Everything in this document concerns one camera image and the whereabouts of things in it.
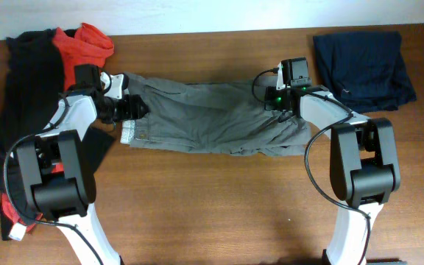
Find grey shorts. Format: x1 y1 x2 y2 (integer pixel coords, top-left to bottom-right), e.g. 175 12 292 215
121 74 311 157

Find folded navy garment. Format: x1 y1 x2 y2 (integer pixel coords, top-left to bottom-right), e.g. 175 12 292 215
313 32 417 113

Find red t-shirt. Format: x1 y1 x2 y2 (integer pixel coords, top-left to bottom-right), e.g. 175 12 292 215
0 22 116 236

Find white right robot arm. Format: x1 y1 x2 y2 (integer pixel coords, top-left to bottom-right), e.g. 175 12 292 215
264 57 401 264

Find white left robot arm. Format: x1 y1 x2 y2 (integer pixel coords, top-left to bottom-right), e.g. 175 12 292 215
7 64 149 264

